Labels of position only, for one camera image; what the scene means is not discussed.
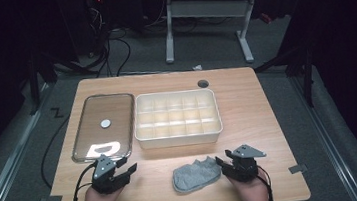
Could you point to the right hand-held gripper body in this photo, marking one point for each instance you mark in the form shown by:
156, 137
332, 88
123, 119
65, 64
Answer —
245, 167

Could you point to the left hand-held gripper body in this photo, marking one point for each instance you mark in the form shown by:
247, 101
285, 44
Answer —
104, 177

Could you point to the grey sock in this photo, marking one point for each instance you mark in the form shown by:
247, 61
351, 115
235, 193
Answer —
194, 176

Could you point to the white divided storage box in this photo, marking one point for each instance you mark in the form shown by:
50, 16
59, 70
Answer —
176, 117

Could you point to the person's right hand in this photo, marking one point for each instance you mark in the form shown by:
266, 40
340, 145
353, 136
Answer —
255, 193

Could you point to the white round sticker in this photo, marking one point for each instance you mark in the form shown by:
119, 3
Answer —
105, 123

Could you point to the grey tape piece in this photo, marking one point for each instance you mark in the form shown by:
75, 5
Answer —
297, 168
53, 199

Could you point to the white paper scrap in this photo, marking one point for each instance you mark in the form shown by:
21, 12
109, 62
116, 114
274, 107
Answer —
197, 67

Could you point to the black stand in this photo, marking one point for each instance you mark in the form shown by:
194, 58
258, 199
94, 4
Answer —
306, 77
34, 85

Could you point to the white-framed desk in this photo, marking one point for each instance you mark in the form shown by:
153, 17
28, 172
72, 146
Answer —
207, 8

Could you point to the metal floor rail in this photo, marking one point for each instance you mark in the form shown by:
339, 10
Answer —
9, 165
329, 138

